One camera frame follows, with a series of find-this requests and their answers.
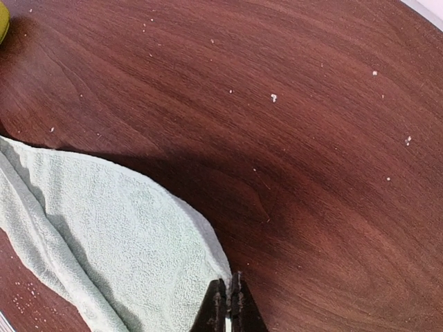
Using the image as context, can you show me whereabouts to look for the green towel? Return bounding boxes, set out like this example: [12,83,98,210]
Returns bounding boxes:
[1,138,232,331]

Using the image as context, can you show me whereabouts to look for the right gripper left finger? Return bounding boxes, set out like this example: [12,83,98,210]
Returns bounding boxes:
[190,279,227,332]

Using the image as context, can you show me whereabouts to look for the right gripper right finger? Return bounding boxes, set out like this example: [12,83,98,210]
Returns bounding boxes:
[228,272,269,332]

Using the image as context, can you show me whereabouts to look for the green bowl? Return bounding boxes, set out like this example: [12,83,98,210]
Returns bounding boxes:
[0,1,10,43]

